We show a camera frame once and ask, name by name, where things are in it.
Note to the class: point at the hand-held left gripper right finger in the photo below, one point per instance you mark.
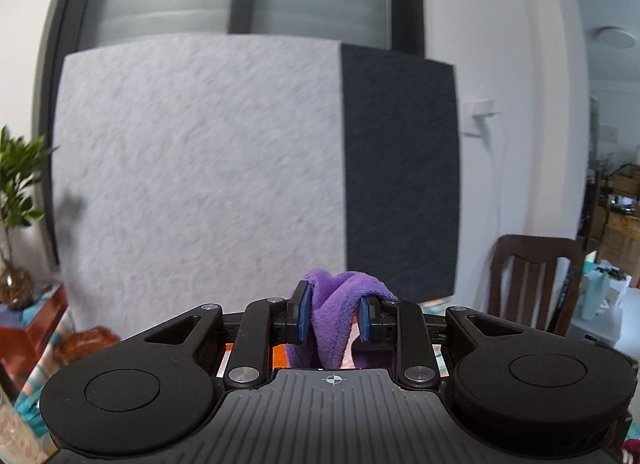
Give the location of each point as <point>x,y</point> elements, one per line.
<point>365,319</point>

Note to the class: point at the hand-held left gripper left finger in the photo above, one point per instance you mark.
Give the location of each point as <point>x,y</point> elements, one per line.
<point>301,311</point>

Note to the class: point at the purple microfibre cloth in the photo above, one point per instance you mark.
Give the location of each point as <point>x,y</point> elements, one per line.
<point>330,314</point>

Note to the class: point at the dark wooden chair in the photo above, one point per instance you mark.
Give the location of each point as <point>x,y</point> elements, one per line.
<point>510,274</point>

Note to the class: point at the dark grey felt panel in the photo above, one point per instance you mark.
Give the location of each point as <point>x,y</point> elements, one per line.
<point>400,169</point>

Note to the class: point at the light grey felt panel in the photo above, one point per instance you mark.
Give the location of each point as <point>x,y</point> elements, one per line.
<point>200,169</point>

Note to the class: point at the brown wooden carving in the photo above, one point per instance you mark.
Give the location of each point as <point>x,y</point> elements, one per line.
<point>85,344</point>

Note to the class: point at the light blue paper bag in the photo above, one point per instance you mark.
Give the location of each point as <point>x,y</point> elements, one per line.
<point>595,294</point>

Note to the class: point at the storage shelf with boxes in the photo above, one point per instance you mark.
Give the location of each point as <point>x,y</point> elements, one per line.
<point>620,224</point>

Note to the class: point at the red-brown box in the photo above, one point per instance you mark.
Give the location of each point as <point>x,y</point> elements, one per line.
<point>30,334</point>

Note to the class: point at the printed drinking glass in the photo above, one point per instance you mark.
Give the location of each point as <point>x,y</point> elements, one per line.
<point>15,434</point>

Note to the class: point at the green plant in glass vase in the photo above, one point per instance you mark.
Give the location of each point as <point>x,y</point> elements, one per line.
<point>15,169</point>

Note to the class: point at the round ceiling lamp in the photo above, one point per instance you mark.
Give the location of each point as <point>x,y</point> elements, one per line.
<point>615,37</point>

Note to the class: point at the white wall adapter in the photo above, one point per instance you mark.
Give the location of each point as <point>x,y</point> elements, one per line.
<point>480,114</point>

